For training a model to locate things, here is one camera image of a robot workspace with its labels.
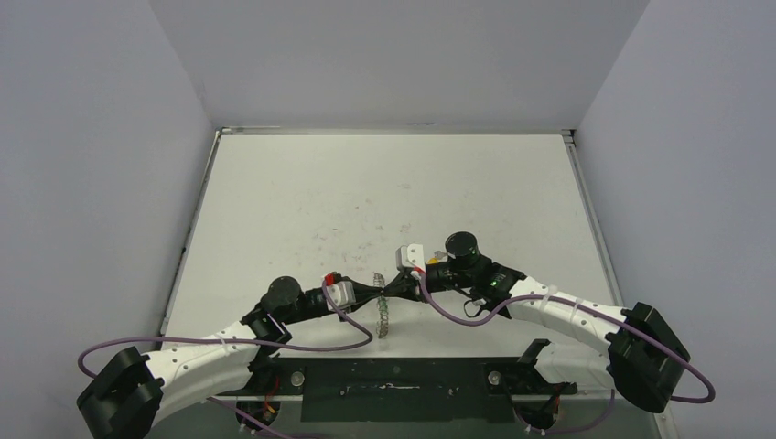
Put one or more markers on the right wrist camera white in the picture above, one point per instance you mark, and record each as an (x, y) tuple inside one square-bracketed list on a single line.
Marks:
[(410, 257)]

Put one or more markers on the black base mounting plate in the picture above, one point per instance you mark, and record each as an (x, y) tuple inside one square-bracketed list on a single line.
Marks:
[(405, 390)]

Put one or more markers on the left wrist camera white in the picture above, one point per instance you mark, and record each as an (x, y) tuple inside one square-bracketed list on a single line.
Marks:
[(338, 294)]

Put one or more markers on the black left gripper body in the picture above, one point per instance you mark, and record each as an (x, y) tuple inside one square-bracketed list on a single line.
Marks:
[(311, 307)]

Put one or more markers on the metal disc with key rings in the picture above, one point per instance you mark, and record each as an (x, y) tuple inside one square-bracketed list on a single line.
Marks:
[(383, 323)]

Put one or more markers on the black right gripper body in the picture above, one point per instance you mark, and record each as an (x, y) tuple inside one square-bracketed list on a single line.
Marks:
[(412, 281)]

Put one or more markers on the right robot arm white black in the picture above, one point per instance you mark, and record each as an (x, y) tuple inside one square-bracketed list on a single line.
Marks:
[(633, 351)]

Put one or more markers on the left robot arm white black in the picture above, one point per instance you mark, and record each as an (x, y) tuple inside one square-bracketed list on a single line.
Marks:
[(134, 390)]

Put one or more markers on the key with yellow tag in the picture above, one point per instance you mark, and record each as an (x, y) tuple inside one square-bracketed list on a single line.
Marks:
[(438, 257)]

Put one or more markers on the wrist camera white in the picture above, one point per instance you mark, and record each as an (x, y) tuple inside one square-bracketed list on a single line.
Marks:
[(410, 257), (338, 294)]

